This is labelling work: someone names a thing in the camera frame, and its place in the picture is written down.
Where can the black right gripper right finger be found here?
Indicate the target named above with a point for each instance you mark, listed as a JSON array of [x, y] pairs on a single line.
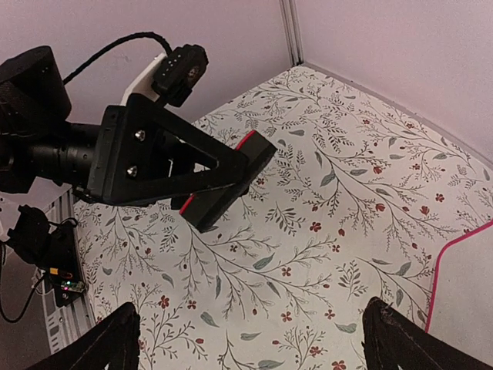
[[391, 341]]

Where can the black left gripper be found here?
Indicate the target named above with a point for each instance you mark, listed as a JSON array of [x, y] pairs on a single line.
[[145, 153]]

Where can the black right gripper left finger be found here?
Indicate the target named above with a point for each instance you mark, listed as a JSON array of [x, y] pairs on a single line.
[[112, 344]]

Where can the pink framed whiteboard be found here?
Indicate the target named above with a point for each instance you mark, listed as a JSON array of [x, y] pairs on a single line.
[[460, 312]]

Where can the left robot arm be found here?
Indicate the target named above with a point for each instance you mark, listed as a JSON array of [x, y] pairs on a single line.
[[37, 140]]

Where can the floral patterned table mat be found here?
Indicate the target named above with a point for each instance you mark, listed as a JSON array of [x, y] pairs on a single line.
[[357, 202]]

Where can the front aluminium rail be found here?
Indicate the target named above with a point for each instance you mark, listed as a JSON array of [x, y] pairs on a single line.
[[66, 324]]

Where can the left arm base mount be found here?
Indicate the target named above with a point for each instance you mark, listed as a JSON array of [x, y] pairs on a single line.
[[51, 247]]

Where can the left aluminium frame post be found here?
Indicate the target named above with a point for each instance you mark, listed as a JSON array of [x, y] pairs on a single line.
[[291, 24]]

